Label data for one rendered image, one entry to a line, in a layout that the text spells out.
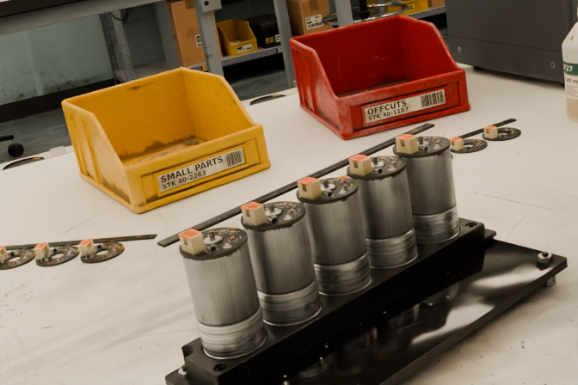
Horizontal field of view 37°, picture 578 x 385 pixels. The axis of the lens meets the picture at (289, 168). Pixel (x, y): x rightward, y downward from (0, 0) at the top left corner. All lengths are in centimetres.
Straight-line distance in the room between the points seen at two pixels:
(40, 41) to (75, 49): 18
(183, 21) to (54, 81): 81
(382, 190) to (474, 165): 19
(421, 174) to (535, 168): 16
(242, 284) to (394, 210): 8
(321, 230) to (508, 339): 8
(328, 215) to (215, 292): 6
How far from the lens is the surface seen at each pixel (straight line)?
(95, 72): 474
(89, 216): 56
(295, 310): 33
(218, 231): 32
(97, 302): 44
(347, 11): 286
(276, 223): 32
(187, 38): 438
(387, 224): 36
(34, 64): 470
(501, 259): 38
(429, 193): 37
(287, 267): 32
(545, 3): 66
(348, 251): 34
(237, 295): 31
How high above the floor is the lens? 93
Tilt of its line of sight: 18 degrees down
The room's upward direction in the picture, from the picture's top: 10 degrees counter-clockwise
